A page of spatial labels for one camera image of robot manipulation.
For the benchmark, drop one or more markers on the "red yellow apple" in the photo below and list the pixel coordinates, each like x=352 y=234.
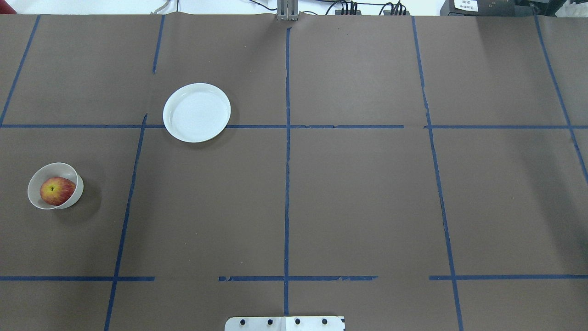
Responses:
x=57 y=190

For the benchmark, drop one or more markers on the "white round plate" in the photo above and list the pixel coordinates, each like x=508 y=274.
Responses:
x=196 y=112

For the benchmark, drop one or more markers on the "white mounting plate with bolts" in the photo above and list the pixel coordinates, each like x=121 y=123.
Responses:
x=286 y=323

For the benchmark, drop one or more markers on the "white bowl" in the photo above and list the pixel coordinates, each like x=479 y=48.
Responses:
x=54 y=170

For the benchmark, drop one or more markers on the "aluminium frame post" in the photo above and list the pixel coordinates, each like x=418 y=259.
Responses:
x=287 y=10

